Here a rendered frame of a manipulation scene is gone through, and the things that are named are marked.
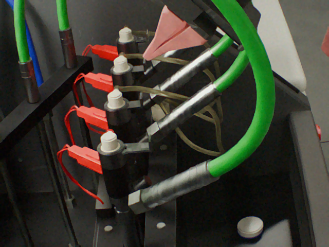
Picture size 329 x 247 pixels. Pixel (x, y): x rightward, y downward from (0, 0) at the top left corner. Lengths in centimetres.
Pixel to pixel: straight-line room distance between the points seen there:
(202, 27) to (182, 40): 2
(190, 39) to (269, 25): 67
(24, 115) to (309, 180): 39
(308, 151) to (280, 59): 22
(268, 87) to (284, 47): 68
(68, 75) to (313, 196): 36
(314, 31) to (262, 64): 296
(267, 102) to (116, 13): 50
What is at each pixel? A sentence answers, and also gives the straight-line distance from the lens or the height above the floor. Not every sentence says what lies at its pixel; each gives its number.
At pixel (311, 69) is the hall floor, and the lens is 307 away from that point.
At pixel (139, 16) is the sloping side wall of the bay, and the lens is 96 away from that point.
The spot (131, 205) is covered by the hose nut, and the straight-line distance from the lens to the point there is 60.
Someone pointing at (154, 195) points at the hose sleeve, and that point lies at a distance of 58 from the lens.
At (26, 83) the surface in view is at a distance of 84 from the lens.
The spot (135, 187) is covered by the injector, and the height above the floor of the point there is 108.
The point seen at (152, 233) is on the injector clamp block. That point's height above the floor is 98.
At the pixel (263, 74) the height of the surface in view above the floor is 128.
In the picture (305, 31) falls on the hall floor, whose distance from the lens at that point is 343.
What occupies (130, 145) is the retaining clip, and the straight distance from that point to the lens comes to 69.
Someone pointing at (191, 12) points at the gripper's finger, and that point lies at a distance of 56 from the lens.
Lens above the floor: 152
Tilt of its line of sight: 33 degrees down
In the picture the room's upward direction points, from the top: 8 degrees counter-clockwise
